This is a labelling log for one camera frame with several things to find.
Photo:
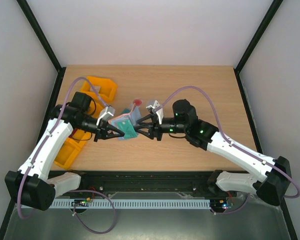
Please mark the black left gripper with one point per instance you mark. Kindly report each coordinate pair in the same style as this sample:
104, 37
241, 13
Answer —
102, 131

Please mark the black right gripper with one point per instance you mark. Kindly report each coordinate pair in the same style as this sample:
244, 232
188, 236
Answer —
155, 128

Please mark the pink card holder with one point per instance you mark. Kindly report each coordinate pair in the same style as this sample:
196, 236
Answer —
133, 116

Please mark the teal credit card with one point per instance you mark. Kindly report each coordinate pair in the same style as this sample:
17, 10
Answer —
126, 110

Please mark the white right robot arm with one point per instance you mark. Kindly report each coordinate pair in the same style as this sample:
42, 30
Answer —
265, 176

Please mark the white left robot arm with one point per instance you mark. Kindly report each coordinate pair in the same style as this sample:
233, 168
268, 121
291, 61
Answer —
30, 185

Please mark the yellow bin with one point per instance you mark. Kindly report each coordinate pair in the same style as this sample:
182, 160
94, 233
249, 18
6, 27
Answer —
107, 91
79, 138
67, 154

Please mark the yellow bin top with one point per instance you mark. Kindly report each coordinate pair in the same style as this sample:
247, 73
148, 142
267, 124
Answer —
107, 91

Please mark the yellow bin bottom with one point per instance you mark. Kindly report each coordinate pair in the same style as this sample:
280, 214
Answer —
67, 154

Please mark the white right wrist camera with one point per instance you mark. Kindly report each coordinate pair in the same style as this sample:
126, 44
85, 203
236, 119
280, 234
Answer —
156, 110

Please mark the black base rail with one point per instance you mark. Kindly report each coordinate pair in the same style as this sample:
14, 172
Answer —
194, 183

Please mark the grey slotted cable duct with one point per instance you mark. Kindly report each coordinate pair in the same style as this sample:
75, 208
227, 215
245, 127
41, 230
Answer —
143, 204

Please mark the black left frame post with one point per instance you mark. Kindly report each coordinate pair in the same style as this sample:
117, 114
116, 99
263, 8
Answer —
32, 20

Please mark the black frame post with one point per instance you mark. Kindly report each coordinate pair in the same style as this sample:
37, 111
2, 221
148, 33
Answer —
266, 20
32, 20

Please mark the black right frame post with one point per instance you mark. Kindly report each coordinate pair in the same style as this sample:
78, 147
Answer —
266, 20

